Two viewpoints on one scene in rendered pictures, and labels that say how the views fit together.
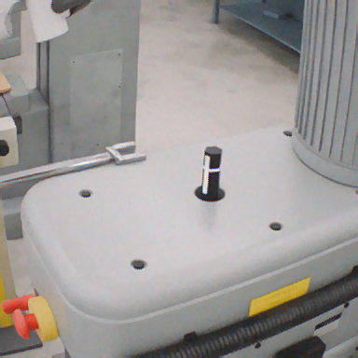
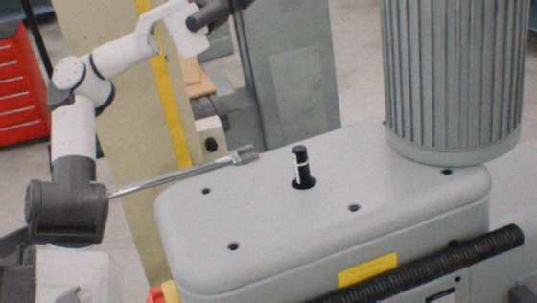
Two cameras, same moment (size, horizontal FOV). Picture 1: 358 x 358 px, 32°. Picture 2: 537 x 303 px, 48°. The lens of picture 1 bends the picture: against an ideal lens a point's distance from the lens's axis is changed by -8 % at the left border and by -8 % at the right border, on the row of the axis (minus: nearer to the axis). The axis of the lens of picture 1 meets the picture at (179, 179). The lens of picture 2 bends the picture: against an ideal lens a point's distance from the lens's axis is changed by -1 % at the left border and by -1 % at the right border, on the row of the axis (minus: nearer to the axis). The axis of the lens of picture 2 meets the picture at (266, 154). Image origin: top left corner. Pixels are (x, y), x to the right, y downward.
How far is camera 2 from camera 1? 21 cm
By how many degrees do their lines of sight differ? 14
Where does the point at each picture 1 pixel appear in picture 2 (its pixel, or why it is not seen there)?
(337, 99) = (408, 89)
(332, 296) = (421, 269)
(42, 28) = (183, 46)
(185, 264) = (269, 244)
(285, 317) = (371, 290)
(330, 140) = (409, 127)
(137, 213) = (243, 203)
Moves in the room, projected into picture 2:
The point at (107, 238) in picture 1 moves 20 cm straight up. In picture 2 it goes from (214, 226) to (181, 95)
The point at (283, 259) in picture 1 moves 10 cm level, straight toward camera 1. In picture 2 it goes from (360, 236) to (338, 290)
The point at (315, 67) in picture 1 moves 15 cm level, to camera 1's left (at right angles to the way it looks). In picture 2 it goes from (389, 62) to (286, 69)
